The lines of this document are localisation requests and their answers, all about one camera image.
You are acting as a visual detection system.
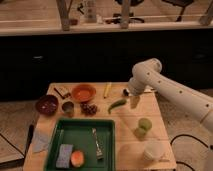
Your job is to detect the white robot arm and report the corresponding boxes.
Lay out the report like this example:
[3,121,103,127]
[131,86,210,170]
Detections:
[128,58,213,133]

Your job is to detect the green plastic cup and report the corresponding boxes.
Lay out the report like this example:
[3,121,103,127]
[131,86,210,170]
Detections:
[138,118,152,132]

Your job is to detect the bunch of dark grapes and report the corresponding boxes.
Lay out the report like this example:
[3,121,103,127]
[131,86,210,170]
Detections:
[80,103,98,115]

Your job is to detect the orange bowl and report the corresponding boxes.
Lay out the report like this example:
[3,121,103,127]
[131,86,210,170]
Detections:
[71,84,96,103]

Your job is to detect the white plastic container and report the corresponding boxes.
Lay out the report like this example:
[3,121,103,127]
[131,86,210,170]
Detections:
[144,140,165,161]

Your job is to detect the metal fork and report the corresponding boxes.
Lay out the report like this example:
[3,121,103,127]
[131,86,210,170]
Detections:
[92,128,103,160]

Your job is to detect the brown chocolate bar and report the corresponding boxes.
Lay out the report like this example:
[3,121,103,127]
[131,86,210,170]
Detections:
[54,87,70,99]

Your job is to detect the small metal cup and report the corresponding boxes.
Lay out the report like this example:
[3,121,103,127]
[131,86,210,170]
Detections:
[62,101,74,116]

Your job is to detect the orange peach fruit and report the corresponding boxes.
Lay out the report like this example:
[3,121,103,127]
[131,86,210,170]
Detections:
[70,150,84,167]

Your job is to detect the dark red bowl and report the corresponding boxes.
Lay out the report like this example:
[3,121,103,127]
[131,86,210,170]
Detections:
[35,95,59,116]

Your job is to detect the blue sponge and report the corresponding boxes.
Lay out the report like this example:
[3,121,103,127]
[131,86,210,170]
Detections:
[56,144,73,168]

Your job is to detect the light blue cloth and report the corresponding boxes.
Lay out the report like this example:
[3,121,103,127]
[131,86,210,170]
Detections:
[32,130,50,153]

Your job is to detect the black cable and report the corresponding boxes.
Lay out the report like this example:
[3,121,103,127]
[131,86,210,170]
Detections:
[170,133,213,171]

